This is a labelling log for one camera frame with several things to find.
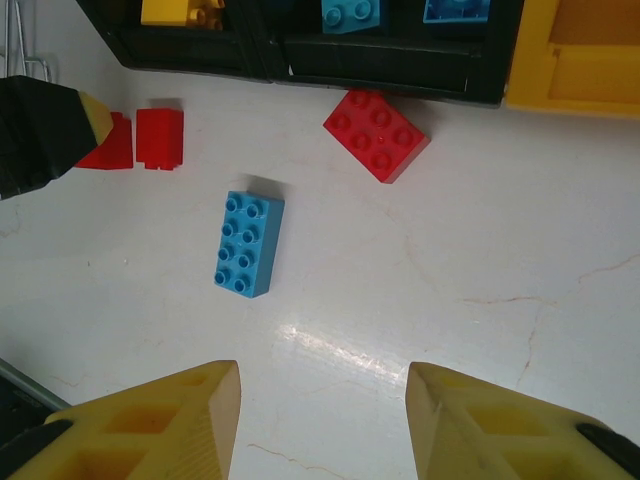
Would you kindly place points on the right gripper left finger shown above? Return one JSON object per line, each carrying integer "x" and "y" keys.
{"x": 150, "y": 430}

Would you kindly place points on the red sloped lego brick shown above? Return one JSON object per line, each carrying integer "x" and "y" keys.
{"x": 112, "y": 147}

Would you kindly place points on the black plastic bin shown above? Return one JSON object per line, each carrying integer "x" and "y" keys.
{"x": 190, "y": 55}
{"x": 375, "y": 65}

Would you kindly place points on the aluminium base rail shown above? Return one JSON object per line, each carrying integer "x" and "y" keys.
{"x": 30, "y": 387}

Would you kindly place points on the yellow lego brick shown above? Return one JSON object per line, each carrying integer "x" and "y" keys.
{"x": 165, "y": 12}

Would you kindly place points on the red six-stud lego brick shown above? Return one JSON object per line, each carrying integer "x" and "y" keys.
{"x": 377, "y": 135}

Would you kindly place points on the metal tongs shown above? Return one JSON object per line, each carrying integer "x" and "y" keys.
{"x": 36, "y": 60}

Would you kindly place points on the yellow plastic bin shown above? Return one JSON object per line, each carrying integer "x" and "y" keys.
{"x": 575, "y": 65}

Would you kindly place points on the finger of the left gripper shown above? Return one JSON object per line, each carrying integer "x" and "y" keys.
{"x": 40, "y": 135}

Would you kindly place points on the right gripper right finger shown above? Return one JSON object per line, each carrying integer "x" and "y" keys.
{"x": 490, "y": 435}

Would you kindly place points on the blue eight-stud lego brick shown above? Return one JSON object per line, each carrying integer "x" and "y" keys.
{"x": 247, "y": 245}

